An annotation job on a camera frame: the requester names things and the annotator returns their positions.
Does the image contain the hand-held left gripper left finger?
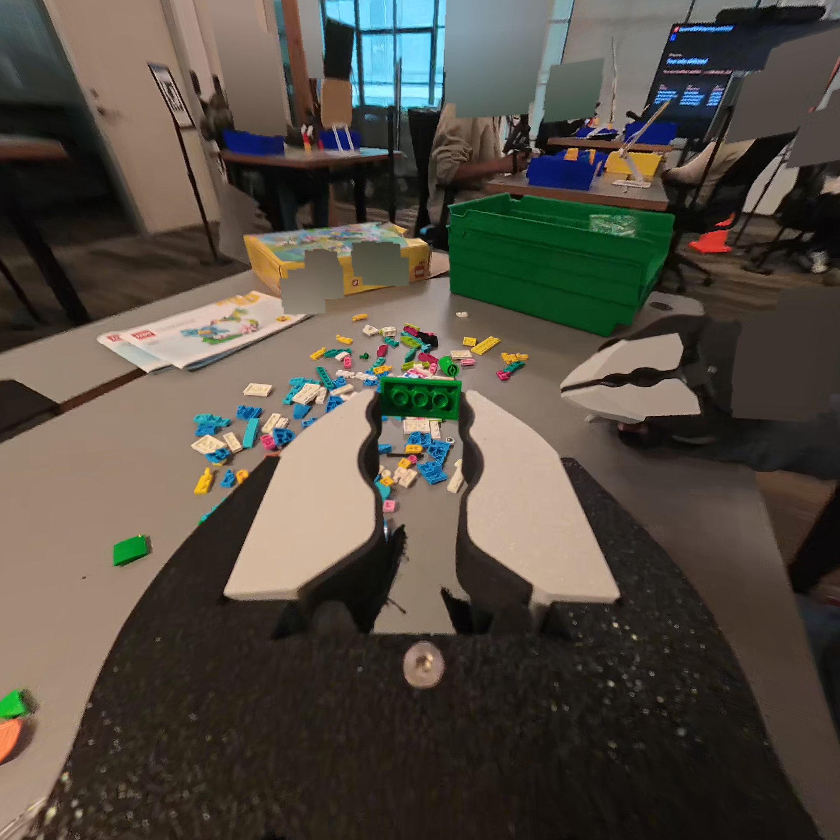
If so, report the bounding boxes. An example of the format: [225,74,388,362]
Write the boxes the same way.
[223,389,406,632]

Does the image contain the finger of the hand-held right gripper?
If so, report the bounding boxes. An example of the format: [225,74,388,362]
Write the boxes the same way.
[560,373,704,426]
[560,332,687,389]

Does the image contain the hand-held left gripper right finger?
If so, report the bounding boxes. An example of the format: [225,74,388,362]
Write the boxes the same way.
[455,389,622,611]

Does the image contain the green toy brick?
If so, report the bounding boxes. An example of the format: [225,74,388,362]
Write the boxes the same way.
[378,374,463,422]

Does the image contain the grey desk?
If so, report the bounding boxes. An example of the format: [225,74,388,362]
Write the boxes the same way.
[0,252,798,840]

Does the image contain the person's right hand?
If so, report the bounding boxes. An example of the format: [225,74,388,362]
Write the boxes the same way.
[617,416,731,449]

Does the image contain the stacked green plastic bins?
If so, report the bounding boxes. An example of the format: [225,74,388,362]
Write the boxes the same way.
[448,193,677,337]

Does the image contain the pile of small toy bricks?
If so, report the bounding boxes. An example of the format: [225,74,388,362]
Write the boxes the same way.
[190,311,531,519]

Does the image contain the yellow plastic bin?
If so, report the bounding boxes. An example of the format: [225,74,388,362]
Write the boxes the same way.
[604,150,664,179]

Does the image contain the white instruction booklet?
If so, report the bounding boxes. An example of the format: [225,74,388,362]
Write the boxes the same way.
[121,290,311,372]
[96,326,175,375]

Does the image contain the yellow toy brick box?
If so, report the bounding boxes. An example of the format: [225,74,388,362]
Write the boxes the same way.
[243,222,432,299]

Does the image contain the dark monitor screen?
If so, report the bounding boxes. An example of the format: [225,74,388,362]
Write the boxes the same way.
[646,23,742,140]

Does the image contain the orange toy piece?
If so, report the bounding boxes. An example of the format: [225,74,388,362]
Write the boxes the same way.
[0,717,35,765]

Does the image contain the glass window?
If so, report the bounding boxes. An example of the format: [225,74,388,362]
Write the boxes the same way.
[282,0,447,109]

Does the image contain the white door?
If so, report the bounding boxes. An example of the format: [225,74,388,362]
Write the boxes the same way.
[42,0,224,234]

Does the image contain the beige cardboard panel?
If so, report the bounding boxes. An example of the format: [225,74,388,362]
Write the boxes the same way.
[320,77,354,130]

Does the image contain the black sign stand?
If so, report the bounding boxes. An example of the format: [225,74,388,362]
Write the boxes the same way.
[147,61,232,265]

